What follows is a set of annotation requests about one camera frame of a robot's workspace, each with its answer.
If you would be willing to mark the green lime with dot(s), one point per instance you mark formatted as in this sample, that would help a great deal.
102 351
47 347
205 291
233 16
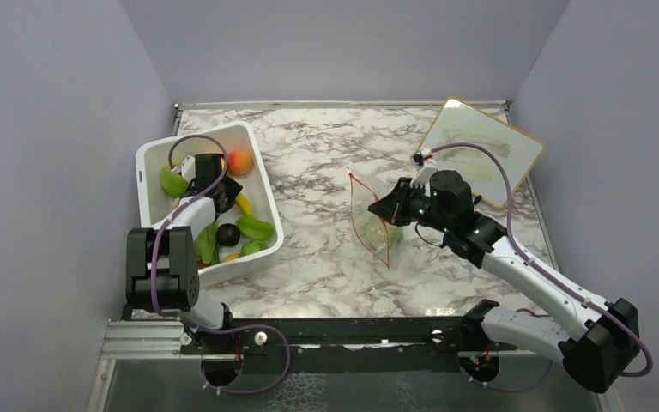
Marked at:
253 246

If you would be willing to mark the green cabbage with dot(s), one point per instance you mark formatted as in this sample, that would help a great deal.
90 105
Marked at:
379 235
172 182

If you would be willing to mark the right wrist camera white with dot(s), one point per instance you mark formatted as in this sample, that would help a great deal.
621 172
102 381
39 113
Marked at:
425 166

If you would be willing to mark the yellow banana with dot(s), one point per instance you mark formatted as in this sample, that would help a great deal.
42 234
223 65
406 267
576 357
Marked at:
243 203

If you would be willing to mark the black mounting rail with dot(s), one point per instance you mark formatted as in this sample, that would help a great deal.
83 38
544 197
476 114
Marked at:
341 345

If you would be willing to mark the whiteboard with wooden frame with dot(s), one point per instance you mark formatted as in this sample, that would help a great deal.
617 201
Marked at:
460 122

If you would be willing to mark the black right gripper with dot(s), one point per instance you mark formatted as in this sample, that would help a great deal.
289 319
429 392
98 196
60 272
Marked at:
392 207

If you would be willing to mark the small orange fruit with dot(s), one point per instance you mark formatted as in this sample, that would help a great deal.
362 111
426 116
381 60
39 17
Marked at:
230 257

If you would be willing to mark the green leafy vegetable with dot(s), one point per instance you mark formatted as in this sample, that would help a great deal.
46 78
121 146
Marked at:
206 246

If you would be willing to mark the clear zip bag orange zipper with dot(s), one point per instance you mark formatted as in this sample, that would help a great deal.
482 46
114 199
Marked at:
365 190

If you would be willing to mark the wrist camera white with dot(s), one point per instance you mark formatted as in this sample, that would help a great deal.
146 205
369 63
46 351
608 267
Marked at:
188 168
425 166

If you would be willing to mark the white plastic bin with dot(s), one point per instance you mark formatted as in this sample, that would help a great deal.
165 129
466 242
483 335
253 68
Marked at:
155 205

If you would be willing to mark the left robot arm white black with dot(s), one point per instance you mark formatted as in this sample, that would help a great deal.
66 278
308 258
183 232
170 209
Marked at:
162 259

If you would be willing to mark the dark brown avocado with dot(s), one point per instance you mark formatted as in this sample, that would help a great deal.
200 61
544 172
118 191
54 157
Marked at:
227 235

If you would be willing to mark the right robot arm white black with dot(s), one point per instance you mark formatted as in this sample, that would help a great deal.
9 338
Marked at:
594 339

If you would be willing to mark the orange peach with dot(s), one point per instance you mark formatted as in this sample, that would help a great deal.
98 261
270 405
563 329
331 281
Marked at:
240 162

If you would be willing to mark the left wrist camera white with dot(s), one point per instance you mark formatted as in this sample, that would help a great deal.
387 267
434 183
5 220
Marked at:
188 168

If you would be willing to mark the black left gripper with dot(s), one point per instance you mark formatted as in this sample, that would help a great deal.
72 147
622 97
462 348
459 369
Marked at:
232 190

